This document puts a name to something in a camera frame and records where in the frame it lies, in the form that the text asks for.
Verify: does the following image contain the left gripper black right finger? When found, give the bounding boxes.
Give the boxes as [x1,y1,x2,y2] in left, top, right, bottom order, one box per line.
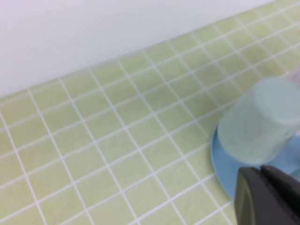
[261,165,300,211]

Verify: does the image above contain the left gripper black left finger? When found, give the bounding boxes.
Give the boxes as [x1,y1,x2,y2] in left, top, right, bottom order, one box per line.
[235,166,300,225]

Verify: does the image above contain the teal plastic cup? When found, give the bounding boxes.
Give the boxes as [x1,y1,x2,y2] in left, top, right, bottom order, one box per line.
[217,77,300,166]

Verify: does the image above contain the pale pink plastic cup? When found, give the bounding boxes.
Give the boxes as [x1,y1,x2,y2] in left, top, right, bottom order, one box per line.
[285,67,300,86]

